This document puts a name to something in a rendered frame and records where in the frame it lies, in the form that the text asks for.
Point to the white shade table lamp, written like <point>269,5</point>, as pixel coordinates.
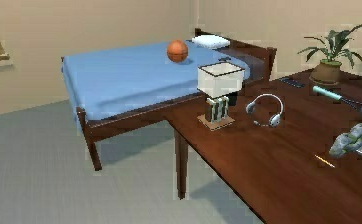
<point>220,81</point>

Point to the white pillow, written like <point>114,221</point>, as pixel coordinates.
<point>210,41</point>

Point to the blue bed with wooden frame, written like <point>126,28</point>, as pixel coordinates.
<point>122,76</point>

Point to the white grey headphones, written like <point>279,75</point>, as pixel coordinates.
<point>275,119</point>

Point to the small black object on bed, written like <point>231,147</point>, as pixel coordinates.
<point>225,58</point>

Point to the dark blue flat remote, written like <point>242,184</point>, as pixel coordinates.
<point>291,82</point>

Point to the dark wooden table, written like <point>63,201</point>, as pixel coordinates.
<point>289,156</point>

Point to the orange basketball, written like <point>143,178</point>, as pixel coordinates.
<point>177,50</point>

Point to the yellow pencil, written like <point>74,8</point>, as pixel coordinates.
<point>324,161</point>

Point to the green potted house plant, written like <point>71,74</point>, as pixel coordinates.
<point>330,63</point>

